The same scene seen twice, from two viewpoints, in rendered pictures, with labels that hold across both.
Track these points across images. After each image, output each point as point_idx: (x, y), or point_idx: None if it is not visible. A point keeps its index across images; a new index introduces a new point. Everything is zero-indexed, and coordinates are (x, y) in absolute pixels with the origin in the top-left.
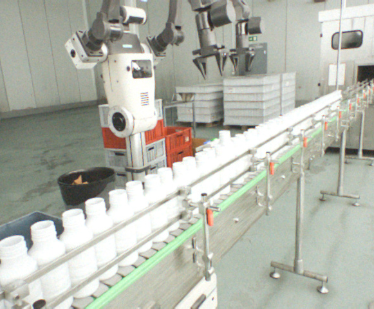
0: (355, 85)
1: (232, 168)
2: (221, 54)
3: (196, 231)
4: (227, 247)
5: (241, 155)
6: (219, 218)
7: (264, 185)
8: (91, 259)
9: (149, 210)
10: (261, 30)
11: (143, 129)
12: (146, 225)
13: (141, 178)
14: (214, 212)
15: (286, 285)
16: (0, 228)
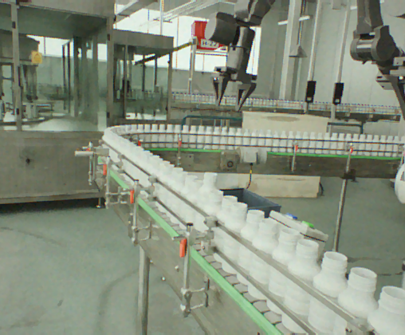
0: None
1: (195, 217)
2: (211, 79)
3: (151, 215)
4: (167, 277)
5: (199, 209)
6: (164, 234)
7: (221, 303)
8: (132, 170)
9: (143, 171)
10: (391, 9)
11: None
12: (146, 181)
13: (404, 281)
14: (161, 222)
15: None
16: (262, 198)
